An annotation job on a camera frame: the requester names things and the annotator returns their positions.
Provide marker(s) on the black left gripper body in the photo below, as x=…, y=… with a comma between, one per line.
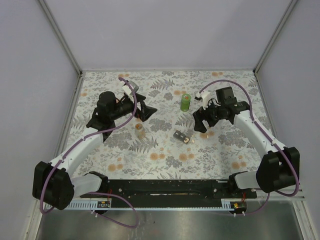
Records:
x=138, y=112

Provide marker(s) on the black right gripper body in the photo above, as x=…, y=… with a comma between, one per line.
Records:
x=212, y=114

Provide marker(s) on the green pill bottle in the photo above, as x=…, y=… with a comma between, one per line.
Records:
x=185, y=105

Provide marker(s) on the grey weekly pill organizer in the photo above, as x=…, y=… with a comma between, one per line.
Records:
x=184, y=136

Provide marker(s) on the green bottle cap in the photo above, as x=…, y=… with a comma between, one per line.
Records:
x=186, y=98

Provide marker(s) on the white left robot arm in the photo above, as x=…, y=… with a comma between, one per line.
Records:
x=53, y=182

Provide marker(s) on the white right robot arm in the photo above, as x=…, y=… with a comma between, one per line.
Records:
x=279, y=166

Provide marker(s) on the clear pill bottle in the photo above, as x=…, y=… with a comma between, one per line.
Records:
x=140, y=131

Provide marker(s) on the floral table mat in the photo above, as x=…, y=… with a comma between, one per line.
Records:
x=159, y=155

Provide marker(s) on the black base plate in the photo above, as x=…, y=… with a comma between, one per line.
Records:
x=204, y=188

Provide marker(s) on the white cable duct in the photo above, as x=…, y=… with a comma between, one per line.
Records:
x=153, y=202

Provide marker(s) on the aluminium frame rail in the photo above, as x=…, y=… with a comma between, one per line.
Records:
x=275, y=196

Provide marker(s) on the right aluminium corner post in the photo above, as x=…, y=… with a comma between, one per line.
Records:
x=276, y=33

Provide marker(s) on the aluminium corner post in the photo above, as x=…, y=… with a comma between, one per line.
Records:
x=58, y=33
x=276, y=33

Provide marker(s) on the left aluminium corner post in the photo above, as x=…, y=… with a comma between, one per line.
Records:
x=58, y=33

